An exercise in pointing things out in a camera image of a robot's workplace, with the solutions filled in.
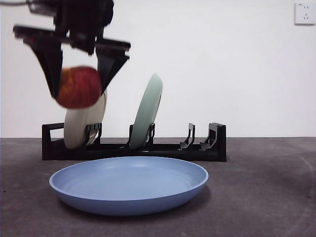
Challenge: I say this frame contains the white wall power socket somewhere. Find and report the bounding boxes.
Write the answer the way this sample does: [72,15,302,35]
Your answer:
[293,2,316,26]

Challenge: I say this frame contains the red yellow apple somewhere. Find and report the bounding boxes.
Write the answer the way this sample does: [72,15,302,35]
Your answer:
[57,66,103,109]

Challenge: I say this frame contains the blue plate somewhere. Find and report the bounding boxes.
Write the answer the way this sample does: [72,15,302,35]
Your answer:
[48,156,209,217]

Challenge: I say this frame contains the black plate rack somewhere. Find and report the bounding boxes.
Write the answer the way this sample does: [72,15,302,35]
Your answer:
[41,122,227,162]

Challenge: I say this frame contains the pale green plate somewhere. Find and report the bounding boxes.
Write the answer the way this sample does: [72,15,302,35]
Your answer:
[130,73,163,150]

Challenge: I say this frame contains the cream white plate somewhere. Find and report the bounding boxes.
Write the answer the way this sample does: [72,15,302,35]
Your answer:
[63,90,107,150]

